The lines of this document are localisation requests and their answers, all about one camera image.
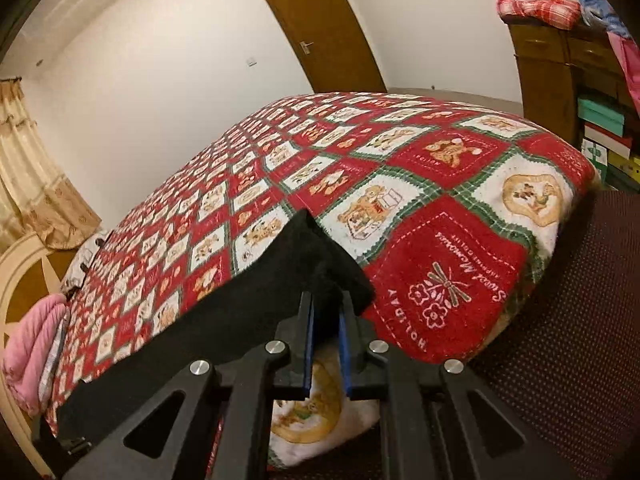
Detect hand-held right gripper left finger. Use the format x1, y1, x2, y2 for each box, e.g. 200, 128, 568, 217
62, 290, 321, 480

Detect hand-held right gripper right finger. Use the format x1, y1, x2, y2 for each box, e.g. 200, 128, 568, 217
337, 292, 576, 480

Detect black pants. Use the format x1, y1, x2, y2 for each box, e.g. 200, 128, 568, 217
30, 209, 376, 476

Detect red printed blanket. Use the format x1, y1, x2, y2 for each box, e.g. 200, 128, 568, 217
42, 91, 598, 471

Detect dark red dotted rug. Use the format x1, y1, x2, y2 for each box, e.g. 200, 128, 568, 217
270, 190, 640, 480

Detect white patterned pillow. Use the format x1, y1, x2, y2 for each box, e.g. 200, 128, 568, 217
60, 232, 108, 296

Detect grey folded quilt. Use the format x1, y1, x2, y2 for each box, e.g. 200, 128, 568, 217
37, 310, 68, 406

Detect pink folded blanket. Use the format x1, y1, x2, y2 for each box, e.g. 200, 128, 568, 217
0, 294, 71, 416

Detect beige wooden headboard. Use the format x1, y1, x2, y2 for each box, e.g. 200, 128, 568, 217
0, 232, 81, 476

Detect green and white box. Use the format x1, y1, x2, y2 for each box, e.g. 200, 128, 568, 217
580, 137, 608, 181

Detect beige patterned curtain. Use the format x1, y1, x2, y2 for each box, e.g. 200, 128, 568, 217
0, 79, 103, 256

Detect brown wooden door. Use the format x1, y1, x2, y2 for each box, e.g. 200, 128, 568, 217
250, 0, 388, 95

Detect yellow box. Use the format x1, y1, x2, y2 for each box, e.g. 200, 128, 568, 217
605, 152, 640, 191

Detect red and white box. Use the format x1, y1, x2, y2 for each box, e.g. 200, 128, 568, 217
582, 121, 633, 161

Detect brown wooden cabinet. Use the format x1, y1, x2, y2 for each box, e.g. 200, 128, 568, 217
502, 12, 640, 161

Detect teal box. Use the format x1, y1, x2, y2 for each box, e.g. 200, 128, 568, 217
577, 95, 626, 136

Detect red plaid cloth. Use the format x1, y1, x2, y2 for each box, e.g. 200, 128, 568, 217
496, 0, 583, 30

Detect pink bag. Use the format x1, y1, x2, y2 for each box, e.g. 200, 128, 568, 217
607, 30, 640, 116

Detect blue patterned cloth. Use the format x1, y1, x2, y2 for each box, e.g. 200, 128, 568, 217
572, 0, 631, 38

